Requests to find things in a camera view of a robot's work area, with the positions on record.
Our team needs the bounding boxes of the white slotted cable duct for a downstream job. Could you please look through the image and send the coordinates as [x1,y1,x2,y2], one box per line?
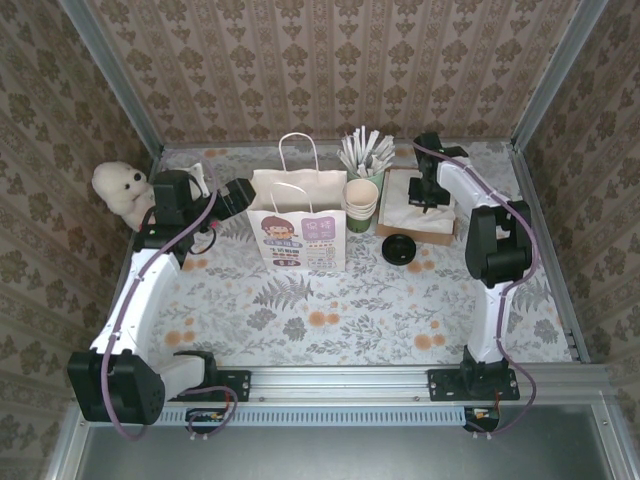
[149,405,469,427]

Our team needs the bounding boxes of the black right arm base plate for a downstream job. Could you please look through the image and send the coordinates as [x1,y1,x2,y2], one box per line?
[427,368,521,403]

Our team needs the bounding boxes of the black plastic cup lid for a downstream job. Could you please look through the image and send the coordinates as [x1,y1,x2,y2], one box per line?
[381,232,417,265]

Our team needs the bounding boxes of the white printed paper bag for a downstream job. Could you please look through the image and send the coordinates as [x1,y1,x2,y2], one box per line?
[245,132,350,275]

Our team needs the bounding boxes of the green straw holder cup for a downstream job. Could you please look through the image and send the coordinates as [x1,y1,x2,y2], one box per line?
[344,159,387,199]

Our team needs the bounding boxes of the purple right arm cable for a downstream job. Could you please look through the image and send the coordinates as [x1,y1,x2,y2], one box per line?
[412,139,539,441]

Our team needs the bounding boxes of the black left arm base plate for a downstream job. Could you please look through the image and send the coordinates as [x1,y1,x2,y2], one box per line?
[202,368,252,403]

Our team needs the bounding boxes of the white paper napkin stack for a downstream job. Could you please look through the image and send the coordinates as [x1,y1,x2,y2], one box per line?
[378,169,457,235]

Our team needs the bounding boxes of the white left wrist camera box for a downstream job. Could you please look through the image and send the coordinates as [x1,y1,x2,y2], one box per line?
[187,161,210,197]

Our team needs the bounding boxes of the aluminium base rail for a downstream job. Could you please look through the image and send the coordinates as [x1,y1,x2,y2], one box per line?
[74,364,609,402]

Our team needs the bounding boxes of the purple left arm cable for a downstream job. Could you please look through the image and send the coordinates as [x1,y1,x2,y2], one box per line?
[102,157,239,444]

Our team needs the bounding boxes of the white plush toy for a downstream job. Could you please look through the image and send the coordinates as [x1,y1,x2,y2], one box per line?
[91,160,157,232]

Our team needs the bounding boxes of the grey metal sheet panel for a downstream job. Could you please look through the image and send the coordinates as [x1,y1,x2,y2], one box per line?
[79,404,619,480]

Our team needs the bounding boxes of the aluminium corner post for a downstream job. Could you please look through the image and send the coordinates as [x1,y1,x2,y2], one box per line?
[55,0,167,157]
[508,0,612,151]

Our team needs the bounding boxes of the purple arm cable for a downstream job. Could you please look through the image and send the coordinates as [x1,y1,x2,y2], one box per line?
[412,139,539,441]
[102,157,239,444]

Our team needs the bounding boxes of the floral tablecloth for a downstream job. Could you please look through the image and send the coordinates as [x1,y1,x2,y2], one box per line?
[107,142,576,369]

